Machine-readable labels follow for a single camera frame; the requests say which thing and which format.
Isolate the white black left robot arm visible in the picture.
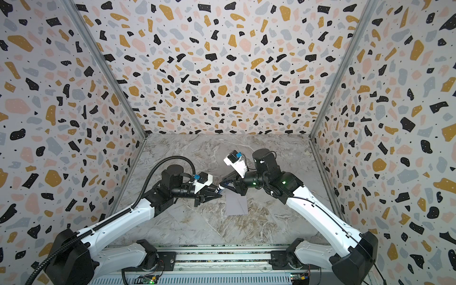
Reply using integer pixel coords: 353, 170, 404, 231
44, 165, 220, 285

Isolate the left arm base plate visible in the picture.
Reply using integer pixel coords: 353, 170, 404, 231
140, 252, 177, 272

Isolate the lavender envelope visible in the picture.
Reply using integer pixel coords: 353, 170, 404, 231
225, 190, 248, 216

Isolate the black corrugated cable conduit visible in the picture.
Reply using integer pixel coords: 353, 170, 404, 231
24, 156, 197, 285

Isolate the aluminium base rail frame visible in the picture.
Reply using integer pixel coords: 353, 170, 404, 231
91, 245, 332, 282

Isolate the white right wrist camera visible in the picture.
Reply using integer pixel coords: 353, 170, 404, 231
223, 150, 248, 178

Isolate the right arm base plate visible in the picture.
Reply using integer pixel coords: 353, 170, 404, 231
268, 251, 309, 270

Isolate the blue glue stick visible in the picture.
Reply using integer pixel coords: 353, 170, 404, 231
216, 185, 225, 194

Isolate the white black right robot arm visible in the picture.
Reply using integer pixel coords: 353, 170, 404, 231
219, 148, 378, 285

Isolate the left aluminium corner post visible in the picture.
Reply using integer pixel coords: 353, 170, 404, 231
62, 1, 147, 140

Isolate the right aluminium corner post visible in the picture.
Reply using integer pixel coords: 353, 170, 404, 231
309, 0, 378, 140

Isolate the aluminium corner post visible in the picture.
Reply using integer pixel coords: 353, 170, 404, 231
309, 0, 378, 140
62, 1, 147, 140

